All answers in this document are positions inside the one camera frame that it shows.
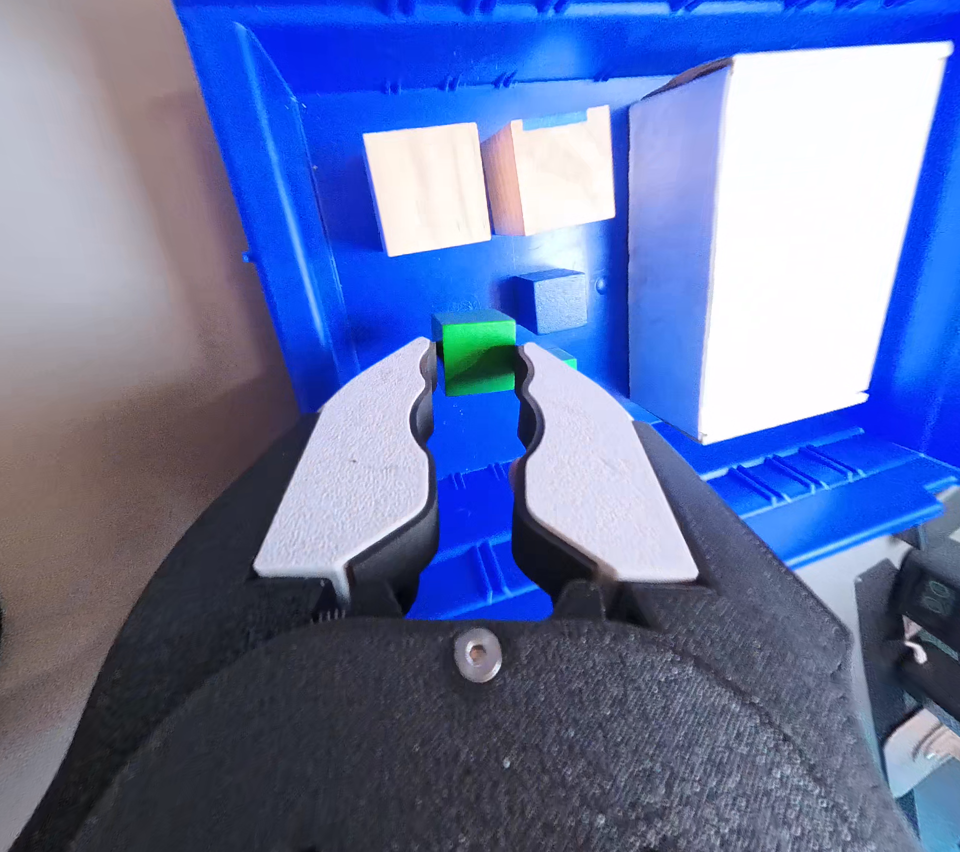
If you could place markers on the blue plastic bin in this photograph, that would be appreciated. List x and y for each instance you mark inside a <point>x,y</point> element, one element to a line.
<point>300,154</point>

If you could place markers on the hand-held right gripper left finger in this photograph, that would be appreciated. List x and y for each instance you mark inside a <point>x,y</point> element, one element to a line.
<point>352,469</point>

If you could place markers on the metal bracket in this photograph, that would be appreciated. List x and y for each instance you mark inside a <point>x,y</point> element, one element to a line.
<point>922,754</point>

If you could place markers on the dark blue block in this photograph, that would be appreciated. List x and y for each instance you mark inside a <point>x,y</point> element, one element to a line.
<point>555,304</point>

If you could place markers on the small green block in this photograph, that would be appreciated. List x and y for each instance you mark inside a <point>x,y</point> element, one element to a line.
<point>564,361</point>

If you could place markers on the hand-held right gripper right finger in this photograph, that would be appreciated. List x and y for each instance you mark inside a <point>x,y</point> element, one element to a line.
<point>600,484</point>

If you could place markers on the large green block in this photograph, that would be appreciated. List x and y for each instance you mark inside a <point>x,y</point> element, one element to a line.
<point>472,357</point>

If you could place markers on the large wooden block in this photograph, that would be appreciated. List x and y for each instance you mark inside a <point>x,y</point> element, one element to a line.
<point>427,188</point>
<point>562,177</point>

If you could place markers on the black electronic device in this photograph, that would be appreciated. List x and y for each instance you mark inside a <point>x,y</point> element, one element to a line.
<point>930,597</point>

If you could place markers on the white cardboard box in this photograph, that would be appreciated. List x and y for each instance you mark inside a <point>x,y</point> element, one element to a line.
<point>810,229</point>

